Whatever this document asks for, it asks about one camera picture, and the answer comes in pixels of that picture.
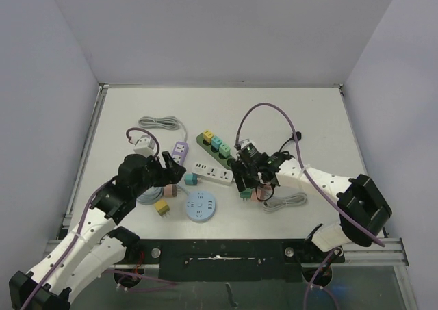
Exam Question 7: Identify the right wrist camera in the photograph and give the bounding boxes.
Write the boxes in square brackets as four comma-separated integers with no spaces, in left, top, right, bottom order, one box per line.
[235,138,255,151]

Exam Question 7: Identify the white USB power strip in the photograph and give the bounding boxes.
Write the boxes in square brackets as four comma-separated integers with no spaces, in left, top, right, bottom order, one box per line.
[192,162,234,185]

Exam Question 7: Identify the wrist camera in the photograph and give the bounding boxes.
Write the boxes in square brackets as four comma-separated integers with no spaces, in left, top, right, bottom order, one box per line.
[235,138,255,151]
[133,135,155,157]

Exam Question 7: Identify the pink charger by coil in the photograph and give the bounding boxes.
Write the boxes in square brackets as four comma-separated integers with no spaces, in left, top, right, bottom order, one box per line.
[163,184,179,198]

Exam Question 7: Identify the round blue power socket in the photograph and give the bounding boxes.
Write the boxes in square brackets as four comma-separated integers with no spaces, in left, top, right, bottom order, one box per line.
[185,191,216,223]

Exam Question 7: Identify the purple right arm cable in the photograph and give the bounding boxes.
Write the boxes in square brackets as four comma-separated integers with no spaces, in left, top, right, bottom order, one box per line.
[234,102,386,310]

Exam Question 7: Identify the light blue coiled cable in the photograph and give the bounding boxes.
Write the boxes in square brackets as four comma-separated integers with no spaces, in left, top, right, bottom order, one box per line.
[135,186,165,206]

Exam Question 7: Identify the black coiled power cable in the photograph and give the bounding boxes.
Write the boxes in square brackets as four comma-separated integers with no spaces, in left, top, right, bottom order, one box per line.
[273,130,304,160]

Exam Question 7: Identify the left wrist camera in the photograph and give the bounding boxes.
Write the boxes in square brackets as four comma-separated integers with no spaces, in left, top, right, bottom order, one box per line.
[133,135,155,157]

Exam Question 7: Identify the pink charger beside green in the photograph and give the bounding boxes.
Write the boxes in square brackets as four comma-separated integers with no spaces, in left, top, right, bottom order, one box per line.
[250,188,268,202]

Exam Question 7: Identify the grey white strip cable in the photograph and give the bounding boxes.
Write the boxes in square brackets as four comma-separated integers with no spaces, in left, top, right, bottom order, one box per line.
[261,192,308,214]

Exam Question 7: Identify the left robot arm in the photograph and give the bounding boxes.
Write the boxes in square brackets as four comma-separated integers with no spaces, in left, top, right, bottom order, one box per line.
[9,151,186,309]

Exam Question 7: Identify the grey coiled cable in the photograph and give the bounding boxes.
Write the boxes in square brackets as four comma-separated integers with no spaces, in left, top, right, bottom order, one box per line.
[138,115,190,143]

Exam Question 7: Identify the green power strip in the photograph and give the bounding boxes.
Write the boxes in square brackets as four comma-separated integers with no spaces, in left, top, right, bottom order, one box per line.
[196,133,235,170]

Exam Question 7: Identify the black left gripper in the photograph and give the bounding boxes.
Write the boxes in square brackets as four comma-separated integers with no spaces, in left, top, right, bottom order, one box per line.
[133,151,185,196]

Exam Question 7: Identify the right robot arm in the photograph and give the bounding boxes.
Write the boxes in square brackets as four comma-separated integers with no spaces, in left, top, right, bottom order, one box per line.
[229,144,392,261]

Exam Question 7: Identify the yellow USB charger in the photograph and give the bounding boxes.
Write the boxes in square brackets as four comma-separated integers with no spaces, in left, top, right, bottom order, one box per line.
[203,129,214,144]

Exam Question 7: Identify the purple power strip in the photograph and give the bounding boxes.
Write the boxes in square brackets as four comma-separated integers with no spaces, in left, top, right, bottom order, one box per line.
[171,141,189,166]

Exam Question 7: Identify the light green charger upright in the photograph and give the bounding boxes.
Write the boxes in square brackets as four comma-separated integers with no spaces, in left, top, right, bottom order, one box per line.
[240,190,252,201]

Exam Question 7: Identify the teal charger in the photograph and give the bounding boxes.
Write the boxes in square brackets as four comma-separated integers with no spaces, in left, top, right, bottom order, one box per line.
[211,135,222,151]
[183,173,200,185]

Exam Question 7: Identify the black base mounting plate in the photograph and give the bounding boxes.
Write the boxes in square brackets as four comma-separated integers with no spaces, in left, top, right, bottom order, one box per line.
[116,239,326,283]

